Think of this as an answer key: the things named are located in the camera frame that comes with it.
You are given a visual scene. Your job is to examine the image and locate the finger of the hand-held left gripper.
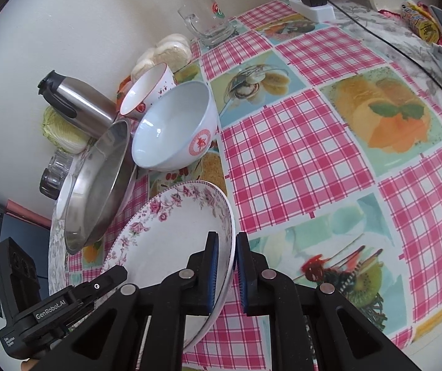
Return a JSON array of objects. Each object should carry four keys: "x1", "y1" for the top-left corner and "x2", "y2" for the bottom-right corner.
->
[{"x1": 70, "y1": 266, "x2": 128, "y2": 306}]

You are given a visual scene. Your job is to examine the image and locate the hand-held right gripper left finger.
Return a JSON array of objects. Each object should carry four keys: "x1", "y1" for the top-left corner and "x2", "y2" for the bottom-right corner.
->
[{"x1": 66, "y1": 231, "x2": 219, "y2": 371}]

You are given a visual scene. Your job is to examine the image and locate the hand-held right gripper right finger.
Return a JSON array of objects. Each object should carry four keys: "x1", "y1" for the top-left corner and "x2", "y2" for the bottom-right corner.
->
[{"x1": 236, "y1": 232, "x2": 419, "y2": 371}]

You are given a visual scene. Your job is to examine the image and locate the pink floral round plate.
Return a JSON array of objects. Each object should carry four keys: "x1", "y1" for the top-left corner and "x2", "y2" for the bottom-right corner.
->
[{"x1": 101, "y1": 181, "x2": 234, "y2": 352}]

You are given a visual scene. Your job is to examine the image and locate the stainless steel plate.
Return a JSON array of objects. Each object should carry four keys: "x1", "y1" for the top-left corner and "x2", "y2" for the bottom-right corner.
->
[{"x1": 63, "y1": 119, "x2": 134, "y2": 255}]

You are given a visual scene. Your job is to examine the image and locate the strawberry print bowl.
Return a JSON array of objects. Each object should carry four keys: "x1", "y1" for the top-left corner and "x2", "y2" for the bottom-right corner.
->
[{"x1": 119, "y1": 63, "x2": 177, "y2": 120}]

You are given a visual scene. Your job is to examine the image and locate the light blue bowl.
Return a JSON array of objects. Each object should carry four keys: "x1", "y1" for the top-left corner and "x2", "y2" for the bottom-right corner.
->
[{"x1": 131, "y1": 82, "x2": 219, "y2": 172}]

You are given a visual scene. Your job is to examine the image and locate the napa cabbage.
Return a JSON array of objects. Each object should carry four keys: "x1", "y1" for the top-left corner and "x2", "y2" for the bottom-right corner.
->
[{"x1": 42, "y1": 106, "x2": 90, "y2": 154}]

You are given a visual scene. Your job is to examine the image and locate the stainless steel thermos jug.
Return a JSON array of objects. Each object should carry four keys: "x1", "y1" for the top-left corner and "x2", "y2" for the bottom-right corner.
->
[{"x1": 37, "y1": 70, "x2": 119, "y2": 138}]

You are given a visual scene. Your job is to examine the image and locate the orange snack packet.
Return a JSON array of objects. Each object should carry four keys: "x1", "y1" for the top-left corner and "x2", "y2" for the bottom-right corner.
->
[{"x1": 116, "y1": 77, "x2": 133, "y2": 109}]

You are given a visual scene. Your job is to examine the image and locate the bag of steamed buns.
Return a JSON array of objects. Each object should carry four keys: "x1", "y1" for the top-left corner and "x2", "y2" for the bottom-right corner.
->
[{"x1": 131, "y1": 34, "x2": 193, "y2": 82}]

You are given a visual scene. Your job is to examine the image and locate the glass mug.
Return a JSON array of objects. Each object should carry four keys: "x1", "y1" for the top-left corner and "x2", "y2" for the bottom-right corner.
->
[{"x1": 178, "y1": 0, "x2": 236, "y2": 49}]

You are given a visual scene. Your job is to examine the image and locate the white power strip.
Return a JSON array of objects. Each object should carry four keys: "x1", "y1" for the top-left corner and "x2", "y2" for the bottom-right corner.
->
[{"x1": 291, "y1": 0, "x2": 335, "y2": 21}]

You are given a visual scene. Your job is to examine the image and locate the yellow packet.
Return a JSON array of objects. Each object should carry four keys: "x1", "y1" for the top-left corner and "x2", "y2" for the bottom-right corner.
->
[{"x1": 401, "y1": 2, "x2": 442, "y2": 42}]

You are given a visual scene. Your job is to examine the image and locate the black cable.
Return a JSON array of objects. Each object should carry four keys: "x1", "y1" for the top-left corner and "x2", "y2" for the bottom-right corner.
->
[{"x1": 327, "y1": 0, "x2": 442, "y2": 117}]

